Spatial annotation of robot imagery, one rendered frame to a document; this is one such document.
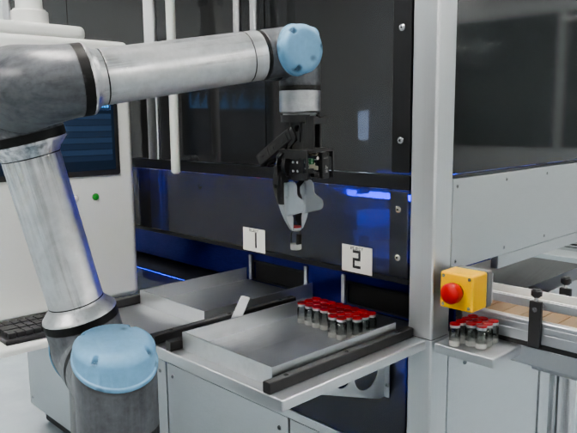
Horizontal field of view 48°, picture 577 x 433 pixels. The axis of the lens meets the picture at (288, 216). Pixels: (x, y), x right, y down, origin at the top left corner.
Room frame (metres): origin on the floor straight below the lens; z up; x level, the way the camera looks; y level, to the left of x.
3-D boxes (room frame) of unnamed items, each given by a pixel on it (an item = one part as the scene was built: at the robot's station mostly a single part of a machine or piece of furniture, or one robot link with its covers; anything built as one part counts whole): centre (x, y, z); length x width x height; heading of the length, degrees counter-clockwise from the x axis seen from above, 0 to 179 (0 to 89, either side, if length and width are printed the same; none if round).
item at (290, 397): (1.40, 0.08, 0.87); 0.70 x 0.48 x 0.02; 44
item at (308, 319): (1.32, -0.08, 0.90); 0.18 x 0.02 x 0.05; 44
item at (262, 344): (1.24, 0.00, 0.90); 0.34 x 0.26 x 0.04; 134
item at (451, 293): (1.20, -0.31, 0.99); 0.04 x 0.04 x 0.04; 44
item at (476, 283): (1.23, -0.34, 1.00); 0.08 x 0.07 x 0.07; 134
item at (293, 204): (1.18, -0.01, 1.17); 0.06 x 0.03 x 0.09; 44
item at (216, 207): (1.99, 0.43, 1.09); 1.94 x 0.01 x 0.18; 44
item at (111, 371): (0.89, 0.25, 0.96); 0.13 x 0.12 x 0.14; 30
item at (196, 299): (1.57, 0.15, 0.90); 0.34 x 0.26 x 0.04; 134
